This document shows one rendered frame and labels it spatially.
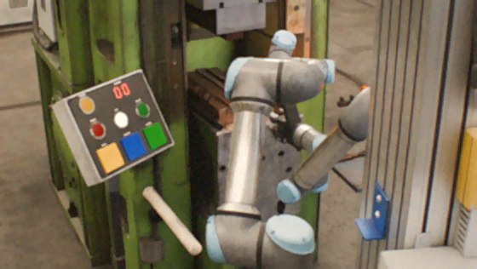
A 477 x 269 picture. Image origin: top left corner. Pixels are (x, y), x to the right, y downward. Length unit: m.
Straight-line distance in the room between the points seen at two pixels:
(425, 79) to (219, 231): 0.73
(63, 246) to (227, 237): 1.95
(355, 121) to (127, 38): 0.94
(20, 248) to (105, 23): 1.38
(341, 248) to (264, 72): 1.85
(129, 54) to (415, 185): 1.43
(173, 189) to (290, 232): 1.14
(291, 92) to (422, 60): 0.63
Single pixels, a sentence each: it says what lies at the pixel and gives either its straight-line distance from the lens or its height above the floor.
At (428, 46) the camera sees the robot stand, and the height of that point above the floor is 1.61.
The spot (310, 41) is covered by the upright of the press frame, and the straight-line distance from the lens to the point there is 2.70.
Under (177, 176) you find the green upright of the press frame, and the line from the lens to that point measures 2.62.
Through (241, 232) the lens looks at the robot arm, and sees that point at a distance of 1.58.
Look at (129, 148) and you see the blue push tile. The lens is 2.06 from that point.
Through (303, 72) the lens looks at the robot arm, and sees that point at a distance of 1.66.
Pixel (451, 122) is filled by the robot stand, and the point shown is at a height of 1.47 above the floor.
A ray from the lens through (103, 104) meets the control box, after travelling 2.06.
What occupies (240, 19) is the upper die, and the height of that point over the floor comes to 1.32.
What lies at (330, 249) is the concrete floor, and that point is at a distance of 3.35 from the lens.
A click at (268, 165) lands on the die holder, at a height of 0.73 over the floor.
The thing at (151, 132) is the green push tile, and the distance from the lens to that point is 2.13.
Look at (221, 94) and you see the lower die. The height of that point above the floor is 0.99.
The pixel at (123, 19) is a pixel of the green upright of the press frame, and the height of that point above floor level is 1.34.
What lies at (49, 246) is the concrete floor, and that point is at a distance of 3.46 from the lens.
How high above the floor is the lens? 1.91
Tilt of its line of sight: 22 degrees down
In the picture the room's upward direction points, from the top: 2 degrees counter-clockwise
